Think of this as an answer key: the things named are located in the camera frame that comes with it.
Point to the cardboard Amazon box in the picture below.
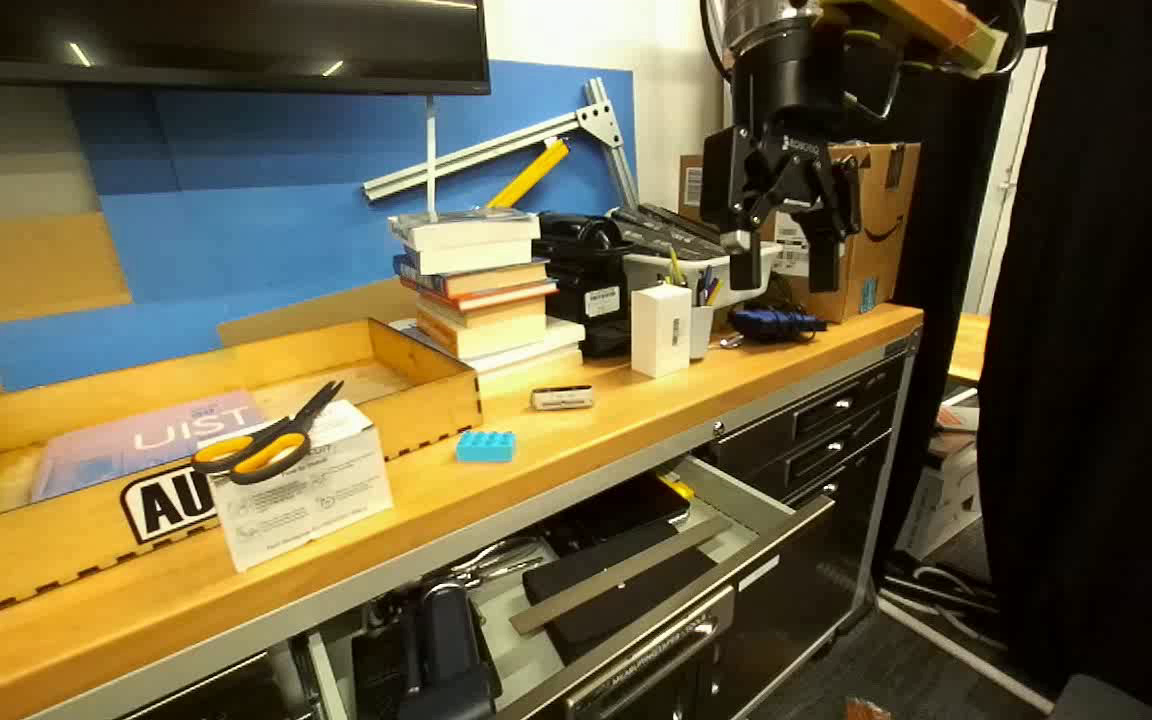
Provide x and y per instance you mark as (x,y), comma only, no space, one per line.
(869,258)

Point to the yellow handled scissors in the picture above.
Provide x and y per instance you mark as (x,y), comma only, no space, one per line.
(266,448)

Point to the grey metal bar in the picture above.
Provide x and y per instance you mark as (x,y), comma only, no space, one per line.
(614,575)

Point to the wooden tray box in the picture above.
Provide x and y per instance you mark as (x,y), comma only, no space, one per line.
(400,386)

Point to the yellow level tool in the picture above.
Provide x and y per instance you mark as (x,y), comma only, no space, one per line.
(529,178)

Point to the black monitor screen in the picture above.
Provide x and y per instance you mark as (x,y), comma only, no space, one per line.
(284,45)

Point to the white small box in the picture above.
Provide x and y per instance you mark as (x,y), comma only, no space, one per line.
(662,323)

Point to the black curtain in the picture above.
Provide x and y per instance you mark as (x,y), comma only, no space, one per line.
(1066,437)

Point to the black device with label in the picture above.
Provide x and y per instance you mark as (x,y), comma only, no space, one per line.
(586,262)

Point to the purple UIST booklet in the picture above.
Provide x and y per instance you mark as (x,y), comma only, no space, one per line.
(137,440)

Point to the blue foam board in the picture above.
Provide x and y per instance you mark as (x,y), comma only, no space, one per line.
(246,203)

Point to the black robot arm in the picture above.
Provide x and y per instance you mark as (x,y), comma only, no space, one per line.
(785,67)

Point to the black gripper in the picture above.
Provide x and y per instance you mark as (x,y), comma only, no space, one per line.
(750,178)

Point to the blue black tool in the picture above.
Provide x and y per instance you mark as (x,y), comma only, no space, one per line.
(775,324)

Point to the stack of books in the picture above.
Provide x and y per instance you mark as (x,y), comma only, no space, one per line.
(482,294)

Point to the white paper card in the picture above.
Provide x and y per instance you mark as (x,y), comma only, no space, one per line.
(335,485)

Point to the blue Lego brick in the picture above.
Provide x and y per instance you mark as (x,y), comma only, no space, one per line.
(486,448)

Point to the black drawer cabinet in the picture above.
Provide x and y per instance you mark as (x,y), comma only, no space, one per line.
(826,447)

